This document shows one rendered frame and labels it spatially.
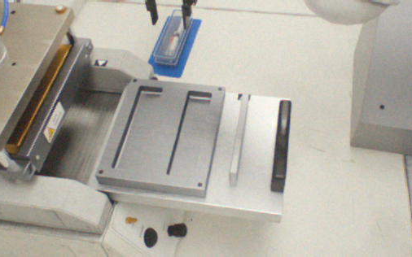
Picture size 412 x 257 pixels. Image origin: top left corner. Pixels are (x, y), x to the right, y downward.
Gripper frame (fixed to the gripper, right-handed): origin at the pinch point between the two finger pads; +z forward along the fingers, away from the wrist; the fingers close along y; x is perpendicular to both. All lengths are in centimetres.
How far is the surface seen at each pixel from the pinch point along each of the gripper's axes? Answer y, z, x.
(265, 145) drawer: 30, -12, -42
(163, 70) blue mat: 0.0, 9.7, -9.8
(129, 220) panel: 11, -5, -56
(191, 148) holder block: 19, -13, -46
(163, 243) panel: 15, 5, -55
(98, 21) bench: -23.6, 9.9, 5.0
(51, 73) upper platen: -4.2, -21.3, -41.8
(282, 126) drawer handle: 32, -16, -41
